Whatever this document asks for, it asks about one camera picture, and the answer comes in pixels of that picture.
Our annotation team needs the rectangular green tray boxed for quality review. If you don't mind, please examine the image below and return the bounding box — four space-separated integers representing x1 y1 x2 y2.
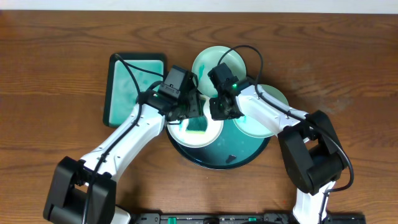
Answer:
103 52 167 128

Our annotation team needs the white plate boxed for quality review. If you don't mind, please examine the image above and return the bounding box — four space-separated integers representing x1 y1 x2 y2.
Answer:
167 95 223 148

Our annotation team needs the green scrub sponge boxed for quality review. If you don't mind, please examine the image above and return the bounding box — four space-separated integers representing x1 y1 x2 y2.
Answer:
186 116 208 134

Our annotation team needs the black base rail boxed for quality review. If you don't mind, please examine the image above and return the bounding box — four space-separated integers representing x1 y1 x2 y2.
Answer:
130 213 366 224

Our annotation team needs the round dark teal tray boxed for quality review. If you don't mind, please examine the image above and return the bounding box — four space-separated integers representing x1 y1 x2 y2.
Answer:
167 119 271 170

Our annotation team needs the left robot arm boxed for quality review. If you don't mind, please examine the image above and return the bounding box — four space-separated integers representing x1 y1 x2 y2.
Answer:
43 89 203 224

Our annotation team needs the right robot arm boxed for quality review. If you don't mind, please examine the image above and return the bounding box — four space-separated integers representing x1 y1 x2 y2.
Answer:
210 82 354 223

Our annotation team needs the mint plate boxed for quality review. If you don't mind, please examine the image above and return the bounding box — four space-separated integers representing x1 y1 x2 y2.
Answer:
233 84 289 138
192 46 246 98

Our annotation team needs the small black debris piece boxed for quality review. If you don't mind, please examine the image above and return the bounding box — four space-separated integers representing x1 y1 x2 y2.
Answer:
226 154 236 164

